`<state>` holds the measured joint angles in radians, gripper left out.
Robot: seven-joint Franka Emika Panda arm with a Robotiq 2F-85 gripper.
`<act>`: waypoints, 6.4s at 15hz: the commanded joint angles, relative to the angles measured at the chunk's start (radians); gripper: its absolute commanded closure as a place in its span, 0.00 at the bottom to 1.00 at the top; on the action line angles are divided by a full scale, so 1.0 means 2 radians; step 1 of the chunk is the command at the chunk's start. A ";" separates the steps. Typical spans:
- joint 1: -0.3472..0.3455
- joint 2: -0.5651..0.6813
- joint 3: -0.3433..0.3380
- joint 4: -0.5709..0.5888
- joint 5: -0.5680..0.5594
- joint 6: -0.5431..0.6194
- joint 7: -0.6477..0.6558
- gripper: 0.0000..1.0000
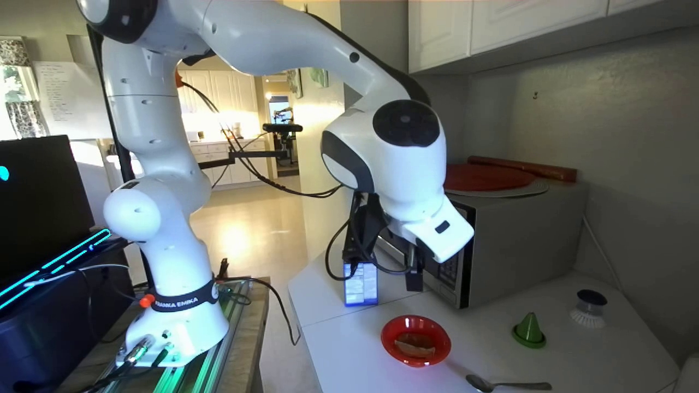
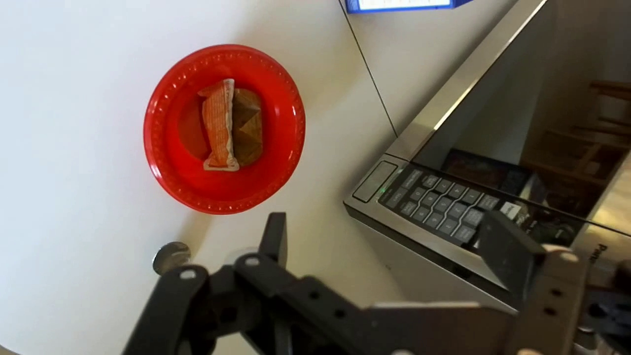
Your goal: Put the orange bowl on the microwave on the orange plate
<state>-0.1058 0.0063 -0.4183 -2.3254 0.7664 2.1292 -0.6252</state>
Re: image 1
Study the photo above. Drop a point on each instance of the dark blue bin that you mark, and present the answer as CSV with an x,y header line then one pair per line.
x,y
51,329

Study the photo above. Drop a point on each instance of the green plastic cone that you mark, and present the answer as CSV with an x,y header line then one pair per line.
x,y
528,331

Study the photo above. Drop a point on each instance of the metal spoon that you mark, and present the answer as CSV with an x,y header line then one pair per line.
x,y
510,386

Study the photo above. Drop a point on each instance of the blue and white carton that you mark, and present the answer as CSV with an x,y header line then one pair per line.
x,y
361,286

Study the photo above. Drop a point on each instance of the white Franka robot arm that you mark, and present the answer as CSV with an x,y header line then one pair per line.
x,y
176,255

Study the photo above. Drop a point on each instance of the stainless steel microwave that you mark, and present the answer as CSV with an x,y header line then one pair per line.
x,y
521,242

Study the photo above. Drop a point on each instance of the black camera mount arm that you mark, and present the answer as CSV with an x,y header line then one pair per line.
x,y
248,154

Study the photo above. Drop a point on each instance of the robot base table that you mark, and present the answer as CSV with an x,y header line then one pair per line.
x,y
231,350

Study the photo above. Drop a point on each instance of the large orange plate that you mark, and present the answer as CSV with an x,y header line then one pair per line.
x,y
495,178

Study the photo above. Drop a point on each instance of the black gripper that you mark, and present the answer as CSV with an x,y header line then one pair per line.
x,y
366,225

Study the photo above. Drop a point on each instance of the black monitor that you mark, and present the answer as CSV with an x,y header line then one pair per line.
x,y
35,204

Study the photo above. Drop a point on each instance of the white upper cabinet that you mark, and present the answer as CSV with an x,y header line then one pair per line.
x,y
510,24

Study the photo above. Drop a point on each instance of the black vertical pole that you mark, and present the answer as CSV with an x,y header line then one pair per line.
x,y
116,138

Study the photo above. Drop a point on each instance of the small orange bowl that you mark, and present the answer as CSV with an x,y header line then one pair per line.
x,y
415,341

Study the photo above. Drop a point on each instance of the white jar with dark lid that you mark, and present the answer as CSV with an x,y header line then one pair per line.
x,y
591,309

